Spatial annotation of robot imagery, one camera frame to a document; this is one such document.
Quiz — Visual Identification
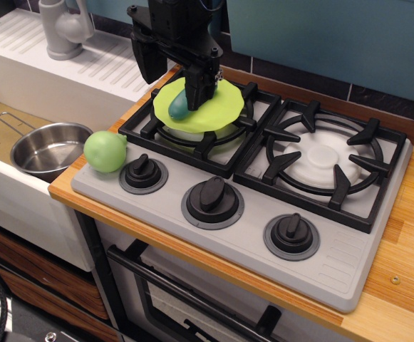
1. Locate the grey toy faucet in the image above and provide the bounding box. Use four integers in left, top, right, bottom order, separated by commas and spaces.
38, 0, 94, 61

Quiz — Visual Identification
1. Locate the black stove knob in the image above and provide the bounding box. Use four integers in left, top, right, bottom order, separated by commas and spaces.
119, 153, 169, 195
263, 213, 321, 261
181, 176, 244, 230

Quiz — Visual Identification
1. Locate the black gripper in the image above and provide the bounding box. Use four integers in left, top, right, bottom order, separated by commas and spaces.
127, 1, 224, 111

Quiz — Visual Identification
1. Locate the wood grain drawer front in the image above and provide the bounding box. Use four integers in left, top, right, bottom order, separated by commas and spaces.
0, 227, 109, 320

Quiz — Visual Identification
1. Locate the black left burner grate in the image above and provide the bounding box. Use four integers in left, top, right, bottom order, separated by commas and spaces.
118, 71, 282, 178

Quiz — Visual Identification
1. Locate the black right burner grate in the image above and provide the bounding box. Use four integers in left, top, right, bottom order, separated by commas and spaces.
233, 99, 412, 233

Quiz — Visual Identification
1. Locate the white left burner cap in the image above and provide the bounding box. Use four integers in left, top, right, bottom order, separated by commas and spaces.
162, 124, 244, 147

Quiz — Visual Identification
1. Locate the dark green toy cucumber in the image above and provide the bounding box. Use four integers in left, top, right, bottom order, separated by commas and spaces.
168, 89, 190, 120

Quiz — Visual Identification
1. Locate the black right stove knob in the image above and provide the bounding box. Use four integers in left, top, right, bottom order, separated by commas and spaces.
263, 213, 321, 261

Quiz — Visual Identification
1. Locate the white burner cap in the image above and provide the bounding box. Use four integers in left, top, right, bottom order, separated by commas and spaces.
284, 129, 362, 189
162, 124, 244, 147

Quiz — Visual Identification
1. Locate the black oven door handle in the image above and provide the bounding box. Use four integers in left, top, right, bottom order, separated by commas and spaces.
107, 245, 281, 342

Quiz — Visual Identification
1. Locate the small stainless steel pot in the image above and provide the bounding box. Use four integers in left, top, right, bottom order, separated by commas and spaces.
0, 112, 93, 183

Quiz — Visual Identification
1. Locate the black burner grate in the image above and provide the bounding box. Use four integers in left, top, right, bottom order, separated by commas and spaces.
118, 71, 282, 178
233, 99, 412, 233

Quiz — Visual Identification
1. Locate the lime green plastic plate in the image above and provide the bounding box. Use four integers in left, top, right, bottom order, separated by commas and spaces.
153, 77, 244, 133

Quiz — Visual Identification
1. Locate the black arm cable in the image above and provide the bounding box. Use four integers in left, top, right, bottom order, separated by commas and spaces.
197, 0, 227, 14

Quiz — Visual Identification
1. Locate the white toy sink unit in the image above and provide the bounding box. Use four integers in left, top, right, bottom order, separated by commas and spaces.
0, 7, 186, 274

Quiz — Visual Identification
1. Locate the black left stove knob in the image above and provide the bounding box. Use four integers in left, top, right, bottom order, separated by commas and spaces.
119, 153, 169, 195

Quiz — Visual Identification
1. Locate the white right burner cap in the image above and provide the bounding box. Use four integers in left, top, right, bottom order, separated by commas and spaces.
284, 129, 362, 189

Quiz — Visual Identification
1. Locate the light green toy pear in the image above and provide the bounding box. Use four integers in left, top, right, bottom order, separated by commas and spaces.
83, 131, 127, 173

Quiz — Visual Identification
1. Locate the black middle stove knob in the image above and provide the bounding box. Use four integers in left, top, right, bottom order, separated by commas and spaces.
181, 176, 244, 230

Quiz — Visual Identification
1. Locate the grey toy stove top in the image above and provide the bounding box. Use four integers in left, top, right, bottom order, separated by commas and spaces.
71, 83, 413, 312

